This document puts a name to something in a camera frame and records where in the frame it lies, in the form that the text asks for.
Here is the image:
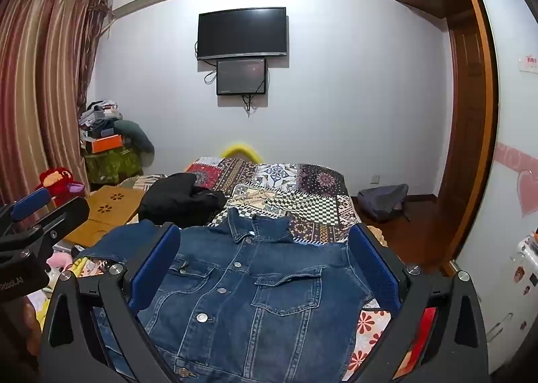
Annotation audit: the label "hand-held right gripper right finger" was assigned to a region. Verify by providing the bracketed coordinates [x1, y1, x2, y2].
[348, 223, 493, 383]

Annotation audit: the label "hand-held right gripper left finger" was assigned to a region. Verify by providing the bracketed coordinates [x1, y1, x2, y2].
[38, 222, 186, 383]

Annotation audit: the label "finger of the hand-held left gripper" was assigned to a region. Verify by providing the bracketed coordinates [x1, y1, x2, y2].
[0, 196, 91, 261]
[0, 188, 53, 233]

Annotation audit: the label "blue denim shorts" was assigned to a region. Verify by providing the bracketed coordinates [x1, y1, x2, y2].
[73, 206, 379, 383]

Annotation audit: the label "pile of folded clothes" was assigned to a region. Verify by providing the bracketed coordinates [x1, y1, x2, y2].
[78, 99, 124, 142]

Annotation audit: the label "red plush toy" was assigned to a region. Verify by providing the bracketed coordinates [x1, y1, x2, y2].
[35, 167, 87, 205]

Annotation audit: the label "pink cloth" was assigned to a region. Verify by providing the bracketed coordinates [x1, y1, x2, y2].
[45, 252, 75, 273]

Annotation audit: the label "wooden lap desk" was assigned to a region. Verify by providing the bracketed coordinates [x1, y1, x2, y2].
[63, 185, 146, 248]

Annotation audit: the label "green patterned cloth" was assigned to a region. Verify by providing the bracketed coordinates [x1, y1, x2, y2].
[84, 148, 144, 187]

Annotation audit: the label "grey backpack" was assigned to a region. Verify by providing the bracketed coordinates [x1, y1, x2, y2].
[357, 184, 411, 223]

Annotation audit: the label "black jacket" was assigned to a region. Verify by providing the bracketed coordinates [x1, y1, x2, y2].
[138, 172, 228, 228]

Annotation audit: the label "orange box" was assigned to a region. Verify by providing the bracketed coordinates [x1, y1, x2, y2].
[90, 135, 125, 154]

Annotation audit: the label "grey-green cushion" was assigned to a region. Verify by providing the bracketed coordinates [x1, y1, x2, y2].
[113, 119, 156, 167]

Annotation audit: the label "patchwork patterned bedspread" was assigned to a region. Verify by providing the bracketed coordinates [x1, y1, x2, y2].
[71, 156, 426, 383]

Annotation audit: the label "striped brown curtain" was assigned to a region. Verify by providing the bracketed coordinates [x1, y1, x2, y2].
[0, 0, 111, 208]

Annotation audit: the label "yellow rounded object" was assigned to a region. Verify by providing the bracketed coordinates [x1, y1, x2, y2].
[221, 141, 258, 164]

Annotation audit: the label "white device with stickers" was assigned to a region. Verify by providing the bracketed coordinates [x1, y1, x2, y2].
[510, 232, 538, 273]

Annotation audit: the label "white door with pink stickers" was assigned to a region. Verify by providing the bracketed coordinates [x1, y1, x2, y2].
[455, 0, 538, 376]

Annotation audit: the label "small black wall monitor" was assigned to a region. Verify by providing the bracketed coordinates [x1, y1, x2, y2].
[216, 58, 268, 96]

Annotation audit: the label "black wall television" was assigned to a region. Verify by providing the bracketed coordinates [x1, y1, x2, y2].
[197, 7, 289, 61]

